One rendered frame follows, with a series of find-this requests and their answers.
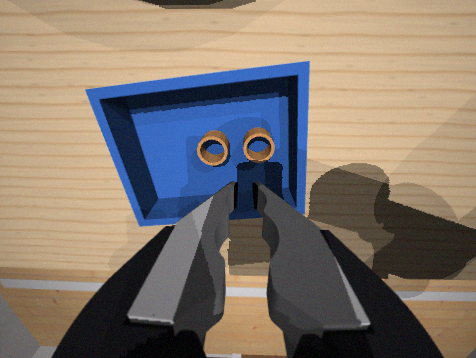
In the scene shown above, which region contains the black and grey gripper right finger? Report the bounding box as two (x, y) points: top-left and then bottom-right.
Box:
(252, 181), (444, 358)

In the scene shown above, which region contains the blue open-top crate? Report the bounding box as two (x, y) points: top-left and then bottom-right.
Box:
(85, 61), (310, 227)

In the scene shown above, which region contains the bronze bushing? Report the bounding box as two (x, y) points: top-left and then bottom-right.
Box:
(197, 130), (229, 166)
(243, 127), (274, 163)

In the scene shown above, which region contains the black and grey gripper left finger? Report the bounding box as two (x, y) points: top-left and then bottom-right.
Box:
(51, 181), (238, 358)

